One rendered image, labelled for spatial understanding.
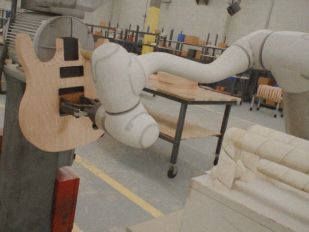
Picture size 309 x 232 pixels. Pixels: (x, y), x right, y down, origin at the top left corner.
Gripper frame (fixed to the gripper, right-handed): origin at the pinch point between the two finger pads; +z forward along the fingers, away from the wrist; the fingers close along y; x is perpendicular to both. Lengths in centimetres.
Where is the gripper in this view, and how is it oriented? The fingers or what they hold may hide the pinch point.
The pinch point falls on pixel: (72, 101)
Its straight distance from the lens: 118.6
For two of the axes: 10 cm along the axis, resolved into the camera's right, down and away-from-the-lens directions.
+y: 7.3, -1.7, 6.6
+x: 0.5, -9.5, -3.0
